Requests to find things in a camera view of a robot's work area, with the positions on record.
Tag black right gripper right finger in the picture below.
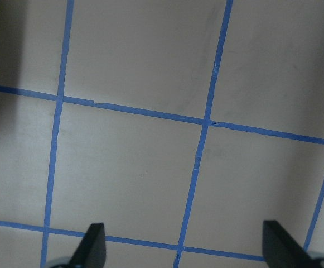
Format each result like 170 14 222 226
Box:
262 220 318 268

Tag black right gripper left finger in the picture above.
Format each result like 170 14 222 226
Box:
67 223 107 268

